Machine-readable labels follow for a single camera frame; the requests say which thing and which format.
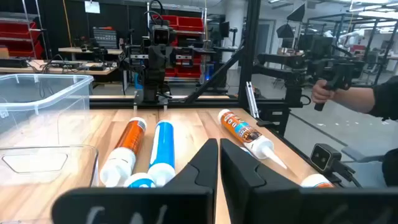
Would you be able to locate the black aluminium rig frame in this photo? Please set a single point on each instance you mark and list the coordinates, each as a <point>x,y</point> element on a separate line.
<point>248,46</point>

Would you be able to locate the person's hand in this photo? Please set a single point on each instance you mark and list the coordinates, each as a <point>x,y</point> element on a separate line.
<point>321,93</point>

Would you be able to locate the person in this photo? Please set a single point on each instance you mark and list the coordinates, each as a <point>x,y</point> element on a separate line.
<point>387,96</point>

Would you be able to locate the person's forearm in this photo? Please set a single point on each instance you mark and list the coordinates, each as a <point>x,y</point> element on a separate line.
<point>354,99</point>

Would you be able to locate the orange sealant tube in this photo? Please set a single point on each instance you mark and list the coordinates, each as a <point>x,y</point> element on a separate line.
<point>241,127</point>
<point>132,137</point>
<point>315,181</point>

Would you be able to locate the tall clear plastic bin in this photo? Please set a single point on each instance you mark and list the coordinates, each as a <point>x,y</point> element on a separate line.
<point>77,102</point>

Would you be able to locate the red storage bin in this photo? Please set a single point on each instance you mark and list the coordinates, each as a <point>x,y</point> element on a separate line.
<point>188,71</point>
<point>190,23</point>
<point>18,49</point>
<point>15,29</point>
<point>171,20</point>

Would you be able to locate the blue silicone tube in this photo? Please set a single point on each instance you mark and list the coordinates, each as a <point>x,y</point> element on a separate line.
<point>140,181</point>
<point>163,140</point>

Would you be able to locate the white paper sign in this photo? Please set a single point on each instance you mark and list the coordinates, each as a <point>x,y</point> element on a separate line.
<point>92,7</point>

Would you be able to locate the silver metal bracket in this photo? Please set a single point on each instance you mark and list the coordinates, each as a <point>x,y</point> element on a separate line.
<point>251,99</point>

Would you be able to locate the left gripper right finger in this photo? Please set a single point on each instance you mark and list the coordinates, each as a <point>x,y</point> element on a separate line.
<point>242,186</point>

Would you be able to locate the black softbox lamp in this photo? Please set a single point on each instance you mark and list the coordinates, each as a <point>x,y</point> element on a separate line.
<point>285,31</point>
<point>297,14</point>

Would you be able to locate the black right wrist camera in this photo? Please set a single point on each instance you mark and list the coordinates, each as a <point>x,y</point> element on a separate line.
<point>162,35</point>

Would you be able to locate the shallow clear plastic bin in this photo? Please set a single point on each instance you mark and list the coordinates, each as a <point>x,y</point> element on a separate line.
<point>46,174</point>

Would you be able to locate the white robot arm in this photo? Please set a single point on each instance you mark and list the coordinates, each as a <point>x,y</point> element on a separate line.
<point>351,35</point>

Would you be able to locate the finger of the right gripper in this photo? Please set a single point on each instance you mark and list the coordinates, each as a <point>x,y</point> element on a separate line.
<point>155,59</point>
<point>168,59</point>

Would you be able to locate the wooden workbench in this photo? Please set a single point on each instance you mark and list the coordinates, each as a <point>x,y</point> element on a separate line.
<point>62,69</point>
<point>74,49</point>

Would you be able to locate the black table-level camera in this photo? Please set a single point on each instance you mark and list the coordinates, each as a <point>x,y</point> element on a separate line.
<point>321,157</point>

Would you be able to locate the grey parts organizer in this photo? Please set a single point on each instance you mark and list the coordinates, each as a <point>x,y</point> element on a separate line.
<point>105,38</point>

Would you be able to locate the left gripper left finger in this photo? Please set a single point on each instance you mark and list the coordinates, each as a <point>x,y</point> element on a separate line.
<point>202,168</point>

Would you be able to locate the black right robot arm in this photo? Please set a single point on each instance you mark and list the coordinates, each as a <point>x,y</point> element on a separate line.
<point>155,90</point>

